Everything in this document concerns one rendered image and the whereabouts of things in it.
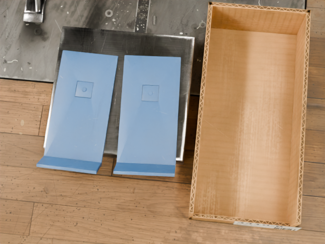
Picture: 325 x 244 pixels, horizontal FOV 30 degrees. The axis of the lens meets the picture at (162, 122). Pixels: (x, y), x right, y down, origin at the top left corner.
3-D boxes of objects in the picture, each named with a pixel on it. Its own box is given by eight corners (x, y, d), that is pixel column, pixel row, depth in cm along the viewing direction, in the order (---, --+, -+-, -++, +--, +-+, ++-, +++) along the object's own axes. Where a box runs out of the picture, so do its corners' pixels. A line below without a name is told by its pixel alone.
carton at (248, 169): (188, 220, 73) (188, 213, 65) (206, 28, 79) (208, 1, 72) (295, 231, 72) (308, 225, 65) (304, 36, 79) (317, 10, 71)
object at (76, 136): (41, 171, 72) (36, 166, 69) (63, 51, 76) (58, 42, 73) (99, 178, 72) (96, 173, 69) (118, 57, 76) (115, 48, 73)
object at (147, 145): (115, 177, 72) (112, 173, 69) (125, 56, 76) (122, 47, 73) (174, 180, 71) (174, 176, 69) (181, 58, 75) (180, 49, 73)
